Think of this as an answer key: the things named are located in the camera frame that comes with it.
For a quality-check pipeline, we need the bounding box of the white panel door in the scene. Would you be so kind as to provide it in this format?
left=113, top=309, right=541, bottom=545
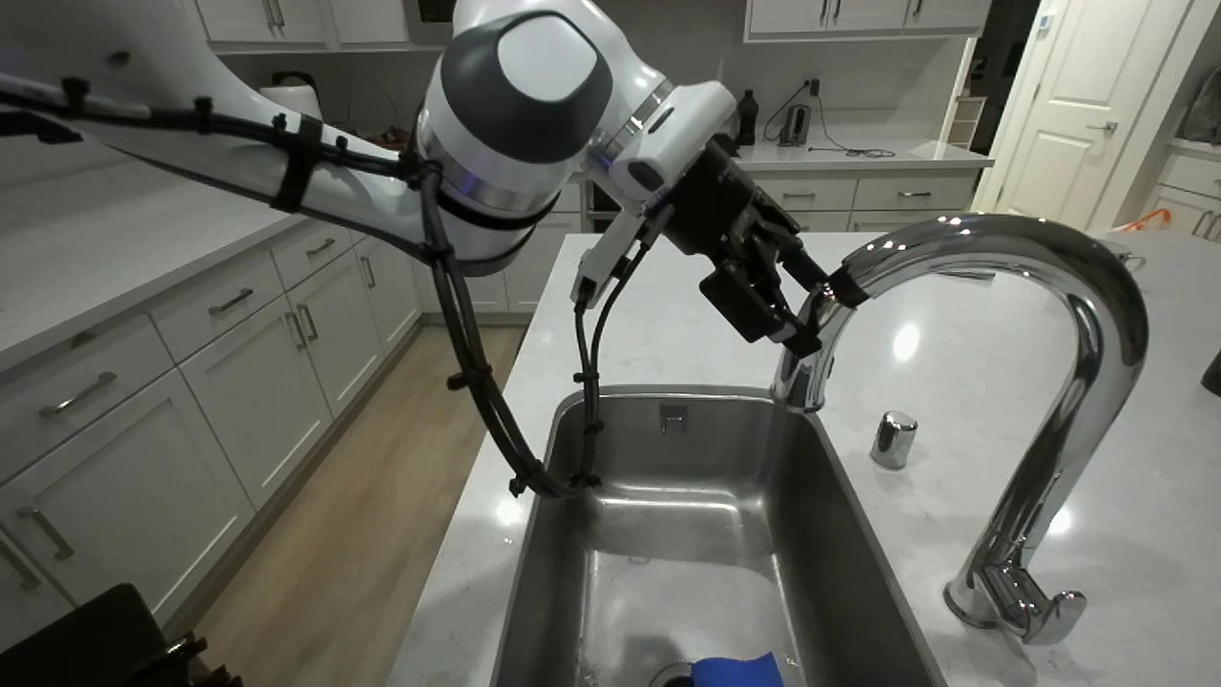
left=980, top=0, right=1205, bottom=231

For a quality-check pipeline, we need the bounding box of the grey side drawer cabinet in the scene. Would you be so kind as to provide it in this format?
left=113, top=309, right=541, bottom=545
left=0, top=173, right=421, bottom=644

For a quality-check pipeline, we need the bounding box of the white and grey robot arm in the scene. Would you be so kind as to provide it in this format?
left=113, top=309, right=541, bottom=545
left=0, top=0, right=823, bottom=353

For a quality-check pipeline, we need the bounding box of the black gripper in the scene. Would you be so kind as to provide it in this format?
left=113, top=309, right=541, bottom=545
left=659, top=142, right=830, bottom=360

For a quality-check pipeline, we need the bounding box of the small chrome soap dispenser cap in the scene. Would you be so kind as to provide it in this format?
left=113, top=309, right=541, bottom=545
left=870, top=413, right=921, bottom=470

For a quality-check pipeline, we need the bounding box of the blue sponge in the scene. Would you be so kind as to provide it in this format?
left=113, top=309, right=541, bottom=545
left=692, top=653, right=783, bottom=687

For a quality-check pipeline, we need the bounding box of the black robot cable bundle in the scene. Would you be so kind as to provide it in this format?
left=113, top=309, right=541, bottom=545
left=0, top=74, right=665, bottom=504

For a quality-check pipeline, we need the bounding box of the chrome gooseneck kitchen faucet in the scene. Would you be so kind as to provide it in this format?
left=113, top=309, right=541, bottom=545
left=830, top=211, right=1154, bottom=649

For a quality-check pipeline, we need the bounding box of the stainless steel sink basin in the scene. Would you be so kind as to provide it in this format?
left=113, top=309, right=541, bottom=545
left=491, top=386, right=943, bottom=687

